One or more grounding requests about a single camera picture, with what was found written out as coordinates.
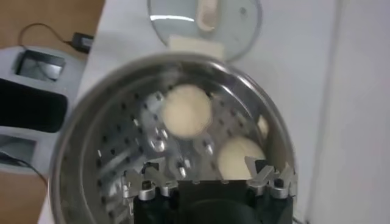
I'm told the black floor power adapter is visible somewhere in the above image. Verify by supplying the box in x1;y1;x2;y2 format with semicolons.
18;23;94;55

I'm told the white steamed baozi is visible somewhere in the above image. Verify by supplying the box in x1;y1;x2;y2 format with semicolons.
161;84;213;139
217;136;267;181

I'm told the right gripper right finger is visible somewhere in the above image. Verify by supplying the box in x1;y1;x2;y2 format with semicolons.
244;156;298;201

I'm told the grey black robot base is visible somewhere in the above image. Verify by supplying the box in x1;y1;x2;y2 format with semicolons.
0;45;87;176

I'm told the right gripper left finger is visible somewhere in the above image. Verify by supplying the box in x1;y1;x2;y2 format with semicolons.
121;158;180;211

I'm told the glass pot lid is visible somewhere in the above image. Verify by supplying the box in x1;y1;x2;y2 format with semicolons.
147;0;263;62

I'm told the stainless steel steamer pot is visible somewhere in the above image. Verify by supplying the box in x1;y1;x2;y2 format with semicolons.
48;35;299;224

